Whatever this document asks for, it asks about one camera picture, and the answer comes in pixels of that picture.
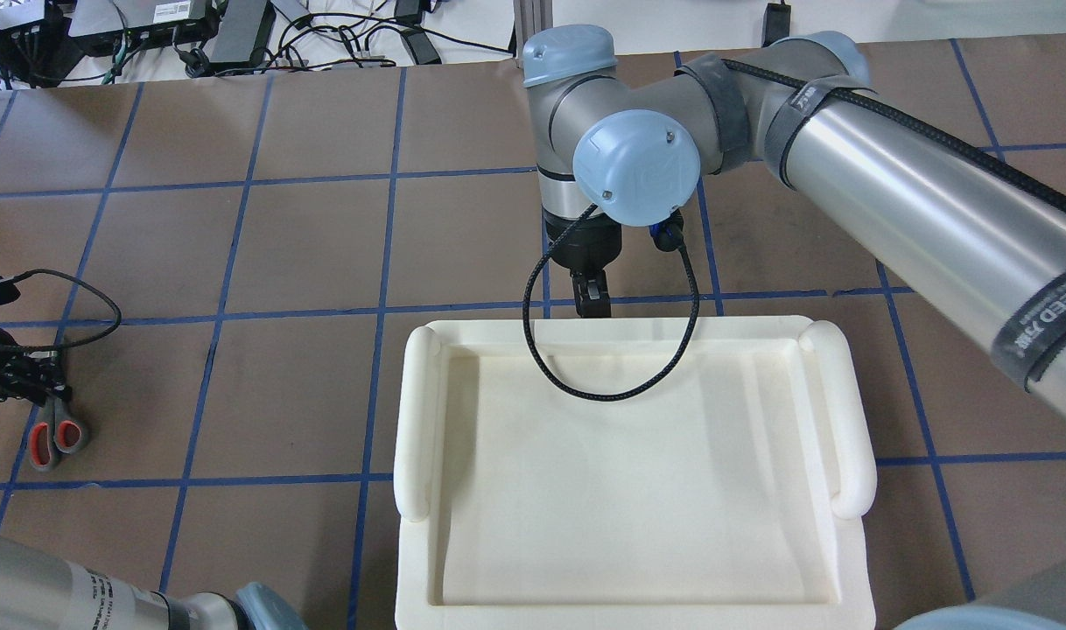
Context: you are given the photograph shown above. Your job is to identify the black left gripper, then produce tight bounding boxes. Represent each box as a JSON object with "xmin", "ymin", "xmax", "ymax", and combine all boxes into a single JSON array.
[{"xmin": 0, "ymin": 276, "xmax": 61, "ymax": 404}]

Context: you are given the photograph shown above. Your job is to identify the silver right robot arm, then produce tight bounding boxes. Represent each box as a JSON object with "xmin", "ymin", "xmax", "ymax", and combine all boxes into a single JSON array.
[{"xmin": 518, "ymin": 25, "xmax": 1066, "ymax": 417}]

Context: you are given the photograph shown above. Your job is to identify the orange grey handled scissors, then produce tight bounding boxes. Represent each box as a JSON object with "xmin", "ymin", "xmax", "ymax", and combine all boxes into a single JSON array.
[{"xmin": 25, "ymin": 397, "xmax": 90, "ymax": 472}]

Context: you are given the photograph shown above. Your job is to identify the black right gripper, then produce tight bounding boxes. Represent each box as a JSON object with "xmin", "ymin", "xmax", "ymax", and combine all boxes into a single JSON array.
[{"xmin": 544, "ymin": 210, "xmax": 621, "ymax": 319}]

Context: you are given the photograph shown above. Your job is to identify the black power adapter brick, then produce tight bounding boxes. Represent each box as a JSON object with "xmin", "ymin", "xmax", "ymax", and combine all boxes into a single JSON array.
[{"xmin": 207, "ymin": 1, "xmax": 276, "ymax": 72}]

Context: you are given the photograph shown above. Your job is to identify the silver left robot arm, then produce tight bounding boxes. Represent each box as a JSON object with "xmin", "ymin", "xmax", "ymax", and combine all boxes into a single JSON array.
[{"xmin": 0, "ymin": 270, "xmax": 305, "ymax": 629}]

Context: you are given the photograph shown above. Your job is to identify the white foam tray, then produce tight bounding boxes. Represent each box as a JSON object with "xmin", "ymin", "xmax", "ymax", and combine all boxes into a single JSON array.
[{"xmin": 393, "ymin": 316, "xmax": 877, "ymax": 629}]

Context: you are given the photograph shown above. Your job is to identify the aluminium frame post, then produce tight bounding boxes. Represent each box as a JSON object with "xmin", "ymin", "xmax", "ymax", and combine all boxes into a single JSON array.
[{"xmin": 512, "ymin": 0, "xmax": 553, "ymax": 53}]

